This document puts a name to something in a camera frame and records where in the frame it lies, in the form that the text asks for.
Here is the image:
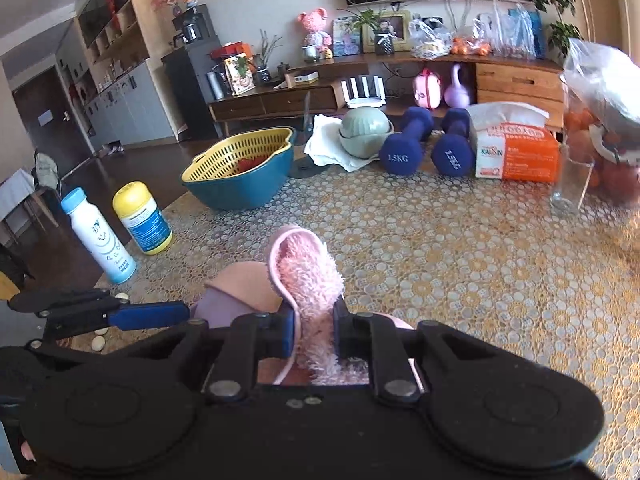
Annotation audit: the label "picture card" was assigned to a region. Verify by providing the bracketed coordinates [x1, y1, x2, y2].
[332, 16, 362, 57]

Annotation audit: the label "dark wooden door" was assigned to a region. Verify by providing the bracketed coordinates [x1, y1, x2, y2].
[12, 67, 96, 161]

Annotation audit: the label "purple mug with pink rim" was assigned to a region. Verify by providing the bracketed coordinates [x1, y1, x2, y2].
[192, 261, 286, 326]

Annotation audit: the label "lace patterned tablecloth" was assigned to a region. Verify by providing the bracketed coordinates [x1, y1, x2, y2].
[70, 160, 640, 480]

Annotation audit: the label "bag of oranges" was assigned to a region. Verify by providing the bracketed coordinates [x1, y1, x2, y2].
[450, 35, 493, 57]

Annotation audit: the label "wooden television cabinet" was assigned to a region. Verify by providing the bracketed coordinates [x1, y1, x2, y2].
[207, 52, 566, 133]

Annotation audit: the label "illustrated book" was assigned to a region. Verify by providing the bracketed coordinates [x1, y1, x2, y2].
[223, 55, 256, 96]

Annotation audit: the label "white bottle with blue cap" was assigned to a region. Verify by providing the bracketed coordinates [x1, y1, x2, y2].
[61, 187, 137, 283]

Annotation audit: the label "blue basin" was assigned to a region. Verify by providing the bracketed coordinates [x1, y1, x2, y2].
[181, 135, 296, 211]

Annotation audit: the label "white cloth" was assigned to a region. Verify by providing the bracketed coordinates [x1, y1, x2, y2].
[303, 114, 381, 172]

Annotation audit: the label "clear drinking glass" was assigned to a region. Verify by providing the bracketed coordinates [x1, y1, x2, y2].
[550, 145, 596, 217]

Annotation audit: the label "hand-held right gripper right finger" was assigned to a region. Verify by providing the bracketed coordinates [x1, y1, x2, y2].
[334, 299, 481, 407]

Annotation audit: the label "pink toy case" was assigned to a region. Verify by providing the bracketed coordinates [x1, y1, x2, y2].
[412, 69, 444, 110]

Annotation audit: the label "orange white tissue pack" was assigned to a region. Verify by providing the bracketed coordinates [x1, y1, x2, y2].
[467, 102, 561, 183]

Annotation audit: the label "yellow colander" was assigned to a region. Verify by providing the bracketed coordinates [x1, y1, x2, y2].
[181, 127, 295, 183]

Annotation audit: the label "clear bag of snacks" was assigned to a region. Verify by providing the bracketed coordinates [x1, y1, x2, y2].
[409, 17, 453, 58]

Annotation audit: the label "black cabinet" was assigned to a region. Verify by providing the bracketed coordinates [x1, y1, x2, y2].
[161, 35, 223, 141]

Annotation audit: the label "wall cabinet unit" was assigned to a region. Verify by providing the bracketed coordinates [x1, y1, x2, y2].
[55, 0, 176, 143]

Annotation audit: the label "twigs in dark vase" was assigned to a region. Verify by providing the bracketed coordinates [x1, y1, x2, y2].
[252, 30, 283, 86]

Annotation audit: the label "pale green bowl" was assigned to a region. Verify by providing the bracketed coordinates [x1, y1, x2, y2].
[339, 107, 394, 157]

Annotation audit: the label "black coffee machine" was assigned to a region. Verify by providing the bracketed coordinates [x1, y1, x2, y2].
[171, 3, 213, 48]

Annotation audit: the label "blue dumbbell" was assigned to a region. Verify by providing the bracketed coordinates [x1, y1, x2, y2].
[378, 107, 435, 177]
[431, 108, 476, 177]

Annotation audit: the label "chair with cloth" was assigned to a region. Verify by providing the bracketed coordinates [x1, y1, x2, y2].
[30, 150, 66, 211]

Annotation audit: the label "yellow bottle with blue label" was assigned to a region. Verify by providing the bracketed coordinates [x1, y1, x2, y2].
[112, 182, 173, 256]

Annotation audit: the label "pink towel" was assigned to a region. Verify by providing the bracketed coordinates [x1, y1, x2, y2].
[269, 225, 426, 396]

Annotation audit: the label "purple kettlebell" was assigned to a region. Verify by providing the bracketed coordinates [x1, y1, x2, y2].
[443, 63, 473, 110]

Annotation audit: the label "pink bear doll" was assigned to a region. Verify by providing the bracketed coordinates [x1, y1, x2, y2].
[297, 7, 333, 58]

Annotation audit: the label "red box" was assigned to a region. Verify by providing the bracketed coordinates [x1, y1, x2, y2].
[210, 42, 251, 61]

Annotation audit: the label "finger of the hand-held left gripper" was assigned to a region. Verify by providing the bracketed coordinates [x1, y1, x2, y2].
[7, 287, 121, 318]
[42, 301, 192, 341]

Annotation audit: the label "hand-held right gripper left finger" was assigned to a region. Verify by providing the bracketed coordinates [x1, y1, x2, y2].
[165, 305, 297, 403]

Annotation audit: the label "photo frame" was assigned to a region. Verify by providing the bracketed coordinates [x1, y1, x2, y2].
[362, 9, 412, 53]

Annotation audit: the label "white router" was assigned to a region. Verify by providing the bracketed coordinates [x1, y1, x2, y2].
[345, 75, 386, 108]

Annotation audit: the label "clear plastic bag of fruit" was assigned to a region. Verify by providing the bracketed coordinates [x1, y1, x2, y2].
[560, 37, 640, 206]

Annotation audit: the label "clear bag of blue packs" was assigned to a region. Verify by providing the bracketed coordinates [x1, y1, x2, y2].
[492, 2, 546, 60]

